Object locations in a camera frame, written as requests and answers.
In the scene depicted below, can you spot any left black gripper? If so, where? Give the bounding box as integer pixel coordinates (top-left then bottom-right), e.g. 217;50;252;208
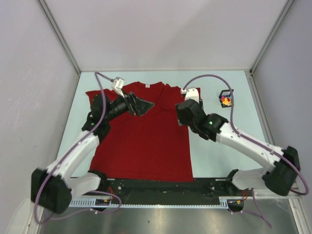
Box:
103;89;153;122

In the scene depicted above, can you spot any red t-shirt garment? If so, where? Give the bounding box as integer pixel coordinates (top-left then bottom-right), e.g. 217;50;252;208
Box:
90;82;193;182

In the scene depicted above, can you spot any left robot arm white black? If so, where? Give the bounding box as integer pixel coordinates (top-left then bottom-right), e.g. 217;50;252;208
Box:
31;92;154;214

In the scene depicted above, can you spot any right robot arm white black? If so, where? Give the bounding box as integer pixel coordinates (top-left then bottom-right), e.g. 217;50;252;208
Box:
175;99;300;196

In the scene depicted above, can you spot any black open small box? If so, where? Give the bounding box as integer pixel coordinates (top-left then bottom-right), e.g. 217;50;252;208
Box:
218;90;233;108

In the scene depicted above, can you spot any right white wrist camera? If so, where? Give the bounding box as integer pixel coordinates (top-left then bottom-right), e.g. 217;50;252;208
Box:
180;88;200;103

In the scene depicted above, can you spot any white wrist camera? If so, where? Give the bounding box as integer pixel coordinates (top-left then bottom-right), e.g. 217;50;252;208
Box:
111;77;125;97
180;88;200;103

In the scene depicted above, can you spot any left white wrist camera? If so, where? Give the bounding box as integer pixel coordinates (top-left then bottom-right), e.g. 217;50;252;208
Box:
111;77;125;97

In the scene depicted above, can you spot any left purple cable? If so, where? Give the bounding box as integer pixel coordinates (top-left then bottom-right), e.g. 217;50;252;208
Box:
34;71;122;224

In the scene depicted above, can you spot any purple cable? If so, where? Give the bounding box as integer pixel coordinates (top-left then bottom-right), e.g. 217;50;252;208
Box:
183;74;309;229
34;71;122;224

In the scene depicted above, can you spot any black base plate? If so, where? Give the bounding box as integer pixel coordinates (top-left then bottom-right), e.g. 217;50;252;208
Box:
97;178;246;197

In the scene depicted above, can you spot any slotted cable duct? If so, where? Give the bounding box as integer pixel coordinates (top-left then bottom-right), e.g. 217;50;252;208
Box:
69;198;243;210

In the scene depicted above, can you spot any aluminium front rail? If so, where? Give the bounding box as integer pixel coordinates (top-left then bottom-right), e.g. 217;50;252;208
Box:
254;180;299;196

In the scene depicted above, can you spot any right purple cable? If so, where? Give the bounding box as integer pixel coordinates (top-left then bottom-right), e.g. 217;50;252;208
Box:
183;74;309;229

